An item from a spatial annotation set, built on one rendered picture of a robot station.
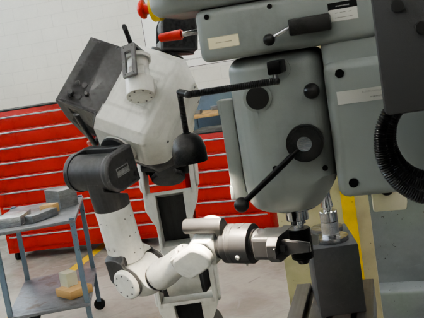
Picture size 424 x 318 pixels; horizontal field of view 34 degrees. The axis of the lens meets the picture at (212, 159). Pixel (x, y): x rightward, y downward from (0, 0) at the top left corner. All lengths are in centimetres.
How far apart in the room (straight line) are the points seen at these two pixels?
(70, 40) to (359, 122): 1022
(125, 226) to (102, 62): 42
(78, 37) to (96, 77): 956
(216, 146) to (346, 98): 487
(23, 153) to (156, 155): 511
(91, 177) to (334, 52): 68
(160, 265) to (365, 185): 58
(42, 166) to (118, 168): 512
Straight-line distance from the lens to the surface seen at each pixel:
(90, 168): 169
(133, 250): 175
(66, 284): 459
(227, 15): 133
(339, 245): 186
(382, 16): 106
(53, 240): 691
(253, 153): 137
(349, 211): 324
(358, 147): 132
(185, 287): 212
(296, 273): 335
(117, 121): 172
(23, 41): 1177
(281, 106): 135
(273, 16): 132
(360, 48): 132
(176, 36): 157
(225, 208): 624
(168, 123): 173
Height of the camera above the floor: 164
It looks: 8 degrees down
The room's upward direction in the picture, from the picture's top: 9 degrees counter-clockwise
